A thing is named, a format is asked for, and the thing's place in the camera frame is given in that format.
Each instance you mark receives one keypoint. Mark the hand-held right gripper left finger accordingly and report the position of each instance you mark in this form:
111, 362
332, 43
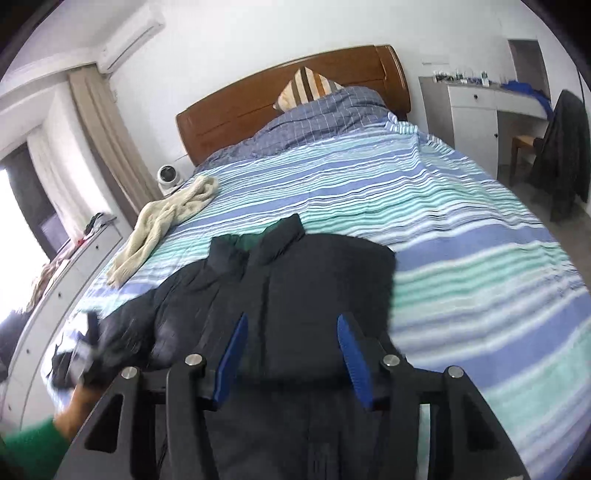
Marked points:
231, 360

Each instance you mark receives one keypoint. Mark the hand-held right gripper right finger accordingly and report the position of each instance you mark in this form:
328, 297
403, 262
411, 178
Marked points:
353, 360

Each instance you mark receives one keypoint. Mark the black puffer jacket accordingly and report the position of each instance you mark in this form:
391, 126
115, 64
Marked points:
295, 295

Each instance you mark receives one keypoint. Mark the person's left forearm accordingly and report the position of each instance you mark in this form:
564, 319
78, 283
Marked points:
41, 438

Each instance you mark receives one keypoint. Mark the white chest of drawers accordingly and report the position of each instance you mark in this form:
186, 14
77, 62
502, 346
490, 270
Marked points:
55, 314

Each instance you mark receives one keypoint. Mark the cream knitted sweater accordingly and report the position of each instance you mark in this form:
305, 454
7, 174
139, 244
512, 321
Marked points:
157, 221

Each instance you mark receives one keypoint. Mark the striped bed sheet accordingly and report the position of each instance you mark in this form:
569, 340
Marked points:
415, 207

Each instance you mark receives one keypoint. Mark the window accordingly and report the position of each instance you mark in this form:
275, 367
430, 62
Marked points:
23, 207

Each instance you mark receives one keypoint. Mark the small white fan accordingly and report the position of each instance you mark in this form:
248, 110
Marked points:
167, 177

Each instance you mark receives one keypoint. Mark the beige curtain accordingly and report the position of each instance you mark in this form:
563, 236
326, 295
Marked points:
113, 138

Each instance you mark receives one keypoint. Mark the grey checked pillow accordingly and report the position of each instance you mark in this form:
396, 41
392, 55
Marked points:
318, 120

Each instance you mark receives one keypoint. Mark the wooden bed headboard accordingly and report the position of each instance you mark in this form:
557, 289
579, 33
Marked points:
240, 106

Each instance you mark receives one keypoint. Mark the white bedside cabinet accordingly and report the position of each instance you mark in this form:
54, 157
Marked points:
475, 120

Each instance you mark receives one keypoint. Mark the wooden stool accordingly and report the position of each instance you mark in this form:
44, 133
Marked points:
524, 147

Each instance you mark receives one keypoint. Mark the brown striped pillow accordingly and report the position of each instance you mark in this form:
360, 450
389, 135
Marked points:
304, 90

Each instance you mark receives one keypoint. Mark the row of small bottles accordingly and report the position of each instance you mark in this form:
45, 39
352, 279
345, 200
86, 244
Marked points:
459, 77

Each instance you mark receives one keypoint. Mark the blue cloth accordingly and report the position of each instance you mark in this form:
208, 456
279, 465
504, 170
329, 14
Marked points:
531, 92

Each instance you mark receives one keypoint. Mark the white air conditioner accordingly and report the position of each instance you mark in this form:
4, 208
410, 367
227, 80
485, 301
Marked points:
131, 39

